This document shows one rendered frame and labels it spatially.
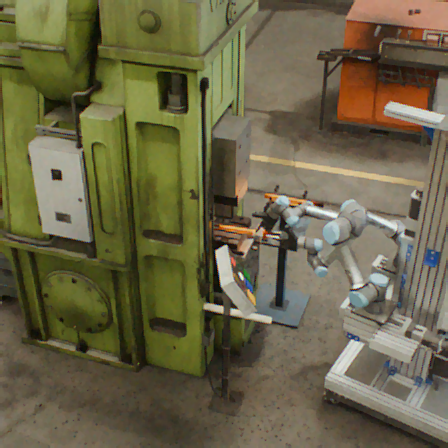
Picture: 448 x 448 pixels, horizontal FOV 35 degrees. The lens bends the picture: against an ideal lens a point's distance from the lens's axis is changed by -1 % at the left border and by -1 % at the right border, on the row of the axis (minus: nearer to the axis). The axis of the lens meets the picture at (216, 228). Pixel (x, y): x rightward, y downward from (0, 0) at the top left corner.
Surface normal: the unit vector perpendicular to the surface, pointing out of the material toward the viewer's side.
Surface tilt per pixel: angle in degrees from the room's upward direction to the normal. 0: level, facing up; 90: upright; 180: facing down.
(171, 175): 89
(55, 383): 0
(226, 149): 90
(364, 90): 90
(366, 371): 0
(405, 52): 90
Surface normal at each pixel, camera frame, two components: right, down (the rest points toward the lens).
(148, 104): -0.32, 0.54
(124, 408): 0.00, -0.81
